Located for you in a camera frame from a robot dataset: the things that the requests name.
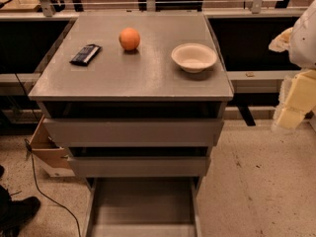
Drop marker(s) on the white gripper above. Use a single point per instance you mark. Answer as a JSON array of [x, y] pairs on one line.
[[304, 41]]

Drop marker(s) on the orange fruit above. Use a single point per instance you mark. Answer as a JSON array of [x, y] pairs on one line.
[[129, 39]]

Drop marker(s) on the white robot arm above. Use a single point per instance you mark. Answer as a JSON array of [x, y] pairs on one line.
[[301, 52]]

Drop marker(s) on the grey drawer cabinet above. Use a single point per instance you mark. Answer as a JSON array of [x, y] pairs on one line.
[[144, 83]]

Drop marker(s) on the grey open bottom drawer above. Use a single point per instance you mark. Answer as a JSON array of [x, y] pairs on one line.
[[143, 207]]

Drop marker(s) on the grey middle drawer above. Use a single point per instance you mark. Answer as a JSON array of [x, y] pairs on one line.
[[115, 167]]

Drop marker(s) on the grey top drawer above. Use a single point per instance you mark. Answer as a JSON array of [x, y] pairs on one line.
[[135, 132]]

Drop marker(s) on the white paper bowl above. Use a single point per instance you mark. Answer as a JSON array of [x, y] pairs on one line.
[[194, 57]]

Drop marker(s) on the brown cardboard box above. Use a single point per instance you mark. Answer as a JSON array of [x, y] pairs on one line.
[[51, 158]]

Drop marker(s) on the black shoe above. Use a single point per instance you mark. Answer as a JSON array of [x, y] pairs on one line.
[[15, 213]]

